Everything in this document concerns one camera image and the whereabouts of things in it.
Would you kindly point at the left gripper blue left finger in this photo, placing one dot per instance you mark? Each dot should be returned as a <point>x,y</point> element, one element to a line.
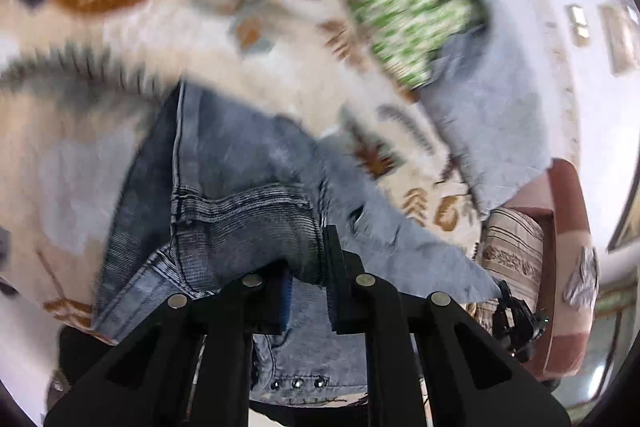
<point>260,301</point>

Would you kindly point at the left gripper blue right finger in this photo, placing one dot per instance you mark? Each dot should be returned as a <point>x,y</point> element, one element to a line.
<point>358,301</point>

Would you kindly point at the blue denim jeans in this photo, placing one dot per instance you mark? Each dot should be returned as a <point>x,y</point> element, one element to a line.
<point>219,190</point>

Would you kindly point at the silver leaf cushion ornament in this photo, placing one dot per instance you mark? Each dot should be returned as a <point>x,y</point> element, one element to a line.
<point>581,289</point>

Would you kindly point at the striped floral beige pillow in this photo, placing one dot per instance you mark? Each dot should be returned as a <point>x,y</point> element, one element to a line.
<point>511,249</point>

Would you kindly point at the grey quilted pillow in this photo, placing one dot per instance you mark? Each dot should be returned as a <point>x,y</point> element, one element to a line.
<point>485,104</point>

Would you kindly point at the leaf pattern fleece blanket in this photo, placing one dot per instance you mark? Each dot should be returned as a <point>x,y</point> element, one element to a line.
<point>79,79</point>

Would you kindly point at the wall switch plate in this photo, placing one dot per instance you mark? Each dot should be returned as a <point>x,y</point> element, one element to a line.
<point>579,26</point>

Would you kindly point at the framed wall picture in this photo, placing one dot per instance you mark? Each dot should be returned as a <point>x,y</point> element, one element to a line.
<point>620,20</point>

